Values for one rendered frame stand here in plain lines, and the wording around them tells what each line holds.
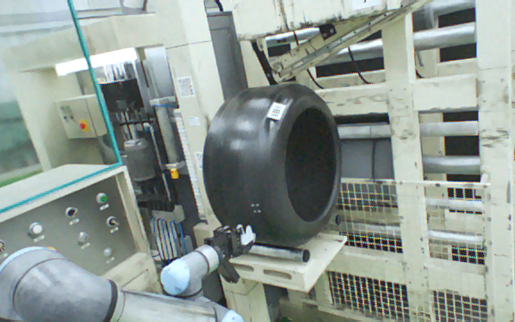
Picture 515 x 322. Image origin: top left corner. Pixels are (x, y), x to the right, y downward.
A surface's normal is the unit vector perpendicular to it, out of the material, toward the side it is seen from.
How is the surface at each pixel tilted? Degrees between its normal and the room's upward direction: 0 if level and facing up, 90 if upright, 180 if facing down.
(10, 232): 90
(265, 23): 90
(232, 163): 70
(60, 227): 90
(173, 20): 90
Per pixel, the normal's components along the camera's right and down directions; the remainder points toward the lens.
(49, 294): 0.15, -0.36
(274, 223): 0.25, 0.49
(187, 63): -0.53, 0.33
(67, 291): 0.36, -0.46
